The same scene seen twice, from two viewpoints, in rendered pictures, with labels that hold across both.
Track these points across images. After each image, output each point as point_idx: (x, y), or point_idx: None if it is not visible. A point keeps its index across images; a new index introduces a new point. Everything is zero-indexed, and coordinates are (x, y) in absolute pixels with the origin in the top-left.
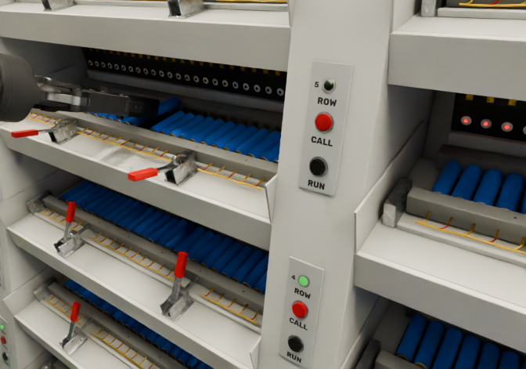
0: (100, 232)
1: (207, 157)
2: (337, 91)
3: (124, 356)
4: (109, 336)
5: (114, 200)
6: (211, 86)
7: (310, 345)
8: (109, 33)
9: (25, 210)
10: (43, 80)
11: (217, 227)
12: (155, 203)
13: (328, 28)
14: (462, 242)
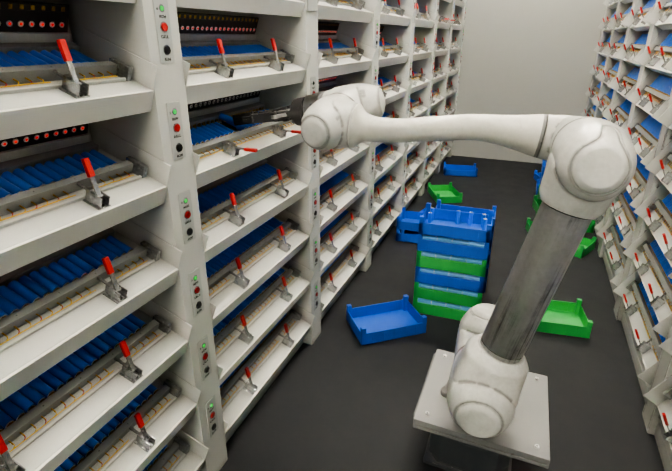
0: (228, 208)
1: (276, 124)
2: (314, 84)
3: (251, 263)
4: (237, 269)
5: (200, 199)
6: (223, 102)
7: (316, 159)
8: (260, 82)
9: None
10: (290, 106)
11: (293, 144)
12: (277, 151)
13: (311, 68)
14: None
